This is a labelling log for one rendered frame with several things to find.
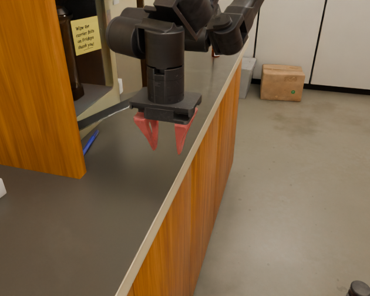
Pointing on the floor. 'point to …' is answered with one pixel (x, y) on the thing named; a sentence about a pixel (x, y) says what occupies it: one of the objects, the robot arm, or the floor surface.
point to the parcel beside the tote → (281, 83)
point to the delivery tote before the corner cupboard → (246, 75)
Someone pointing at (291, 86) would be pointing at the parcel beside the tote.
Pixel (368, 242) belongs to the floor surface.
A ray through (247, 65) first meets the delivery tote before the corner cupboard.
